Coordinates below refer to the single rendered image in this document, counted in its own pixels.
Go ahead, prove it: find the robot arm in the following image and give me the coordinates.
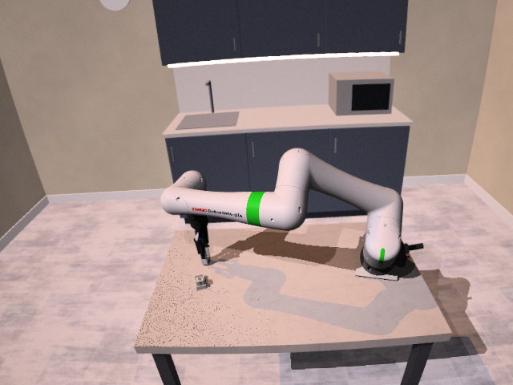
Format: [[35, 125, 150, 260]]
[[160, 148, 424, 275]]

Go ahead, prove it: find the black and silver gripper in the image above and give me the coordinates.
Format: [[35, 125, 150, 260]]
[[189, 217, 210, 265]]

